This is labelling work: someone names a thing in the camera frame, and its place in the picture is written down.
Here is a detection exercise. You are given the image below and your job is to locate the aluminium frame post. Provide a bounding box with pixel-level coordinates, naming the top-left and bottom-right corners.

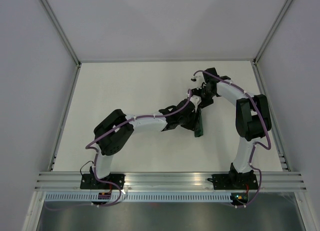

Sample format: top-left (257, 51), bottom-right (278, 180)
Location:
top-left (38, 0), bottom-right (81, 67)
top-left (251, 0), bottom-right (295, 66)

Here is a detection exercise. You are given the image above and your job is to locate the aluminium left side rail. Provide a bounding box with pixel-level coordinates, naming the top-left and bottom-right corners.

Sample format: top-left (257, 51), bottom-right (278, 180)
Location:
top-left (46, 62), bottom-right (82, 172)

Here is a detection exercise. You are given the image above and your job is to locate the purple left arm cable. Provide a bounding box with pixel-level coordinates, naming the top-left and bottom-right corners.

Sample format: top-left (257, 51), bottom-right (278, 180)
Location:
top-left (44, 88), bottom-right (193, 212)

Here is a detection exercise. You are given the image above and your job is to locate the aluminium rail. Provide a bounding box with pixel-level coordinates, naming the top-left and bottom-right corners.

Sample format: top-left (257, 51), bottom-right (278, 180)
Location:
top-left (250, 61), bottom-right (292, 172)
top-left (33, 171), bottom-right (307, 193)
top-left (46, 62), bottom-right (82, 172)

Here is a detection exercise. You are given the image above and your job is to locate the aluminium front rail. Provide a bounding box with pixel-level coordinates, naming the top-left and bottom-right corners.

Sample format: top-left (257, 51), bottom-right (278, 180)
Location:
top-left (33, 171), bottom-right (307, 193)

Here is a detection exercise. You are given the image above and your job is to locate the aluminium right frame post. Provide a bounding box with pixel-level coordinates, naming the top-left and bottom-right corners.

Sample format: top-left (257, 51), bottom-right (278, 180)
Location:
top-left (251, 0), bottom-right (295, 66)

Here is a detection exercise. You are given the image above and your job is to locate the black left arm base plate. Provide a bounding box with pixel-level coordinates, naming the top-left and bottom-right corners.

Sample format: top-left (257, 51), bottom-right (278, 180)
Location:
top-left (80, 173), bottom-right (125, 190)

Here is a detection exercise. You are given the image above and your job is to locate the aluminium right side rail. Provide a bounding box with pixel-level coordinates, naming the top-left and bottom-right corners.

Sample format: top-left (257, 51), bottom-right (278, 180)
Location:
top-left (250, 61), bottom-right (292, 172)

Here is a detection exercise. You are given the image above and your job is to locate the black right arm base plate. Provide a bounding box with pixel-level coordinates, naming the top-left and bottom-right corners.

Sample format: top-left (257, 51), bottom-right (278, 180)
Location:
top-left (206, 172), bottom-right (259, 191)

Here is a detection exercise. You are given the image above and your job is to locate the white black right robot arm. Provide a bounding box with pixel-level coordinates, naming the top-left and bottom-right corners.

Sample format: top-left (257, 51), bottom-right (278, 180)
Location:
top-left (191, 67), bottom-right (272, 190)

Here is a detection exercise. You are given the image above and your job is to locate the aluminium left frame post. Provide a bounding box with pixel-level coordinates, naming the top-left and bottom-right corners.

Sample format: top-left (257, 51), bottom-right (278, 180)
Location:
top-left (38, 0), bottom-right (81, 67)

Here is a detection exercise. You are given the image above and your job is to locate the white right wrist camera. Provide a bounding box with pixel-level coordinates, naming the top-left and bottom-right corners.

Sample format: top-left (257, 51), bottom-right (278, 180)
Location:
top-left (190, 74), bottom-right (206, 90)

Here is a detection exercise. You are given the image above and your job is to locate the white slotted cable duct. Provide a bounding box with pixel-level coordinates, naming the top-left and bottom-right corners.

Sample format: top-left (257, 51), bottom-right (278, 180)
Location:
top-left (45, 192), bottom-right (232, 203)

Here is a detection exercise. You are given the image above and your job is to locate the dark green cloth napkin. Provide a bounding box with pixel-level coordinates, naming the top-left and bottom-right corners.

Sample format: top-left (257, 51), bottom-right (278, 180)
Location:
top-left (193, 108), bottom-right (204, 138)

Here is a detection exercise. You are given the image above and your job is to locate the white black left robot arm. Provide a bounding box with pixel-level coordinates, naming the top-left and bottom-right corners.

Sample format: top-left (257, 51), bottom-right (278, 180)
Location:
top-left (86, 99), bottom-right (203, 189)

